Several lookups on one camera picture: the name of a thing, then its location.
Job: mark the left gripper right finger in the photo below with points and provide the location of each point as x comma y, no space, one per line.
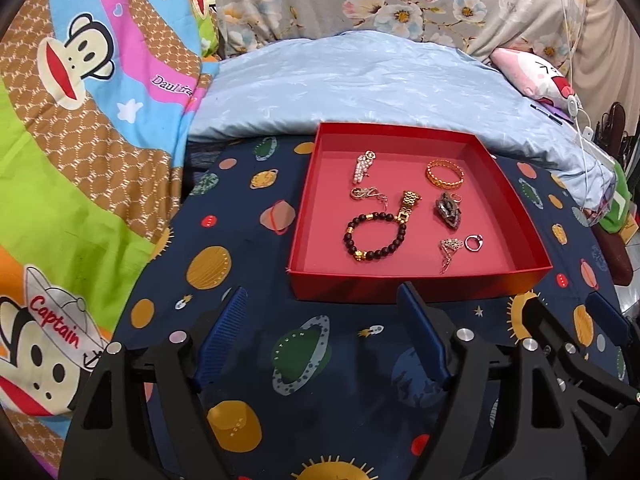
459,361

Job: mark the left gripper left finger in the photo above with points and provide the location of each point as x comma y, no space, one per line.
182,365

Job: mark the colourful monkey cartoon blanket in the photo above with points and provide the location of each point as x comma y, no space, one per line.
97,98

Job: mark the green cloth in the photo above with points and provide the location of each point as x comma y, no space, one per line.
616,217

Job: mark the silver metal watch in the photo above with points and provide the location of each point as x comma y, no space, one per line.
447,206

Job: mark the gold link watch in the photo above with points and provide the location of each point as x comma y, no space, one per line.
409,201

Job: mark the pink white plush toy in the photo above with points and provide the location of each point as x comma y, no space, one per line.
533,76

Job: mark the black pen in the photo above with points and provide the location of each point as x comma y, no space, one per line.
547,114

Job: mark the navy planet print bedsheet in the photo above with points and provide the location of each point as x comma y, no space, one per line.
309,389

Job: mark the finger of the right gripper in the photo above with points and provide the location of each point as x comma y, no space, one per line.
612,322
567,358

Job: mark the grey floral bedsheet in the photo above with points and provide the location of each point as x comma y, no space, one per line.
592,42

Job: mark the gold chain bangle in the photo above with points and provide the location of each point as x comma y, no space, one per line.
444,173

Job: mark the red jewelry tray box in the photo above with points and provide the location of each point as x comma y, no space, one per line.
349,247

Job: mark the light blue pillow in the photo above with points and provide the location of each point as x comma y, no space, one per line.
292,86

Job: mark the purple card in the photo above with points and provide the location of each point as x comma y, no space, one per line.
556,112

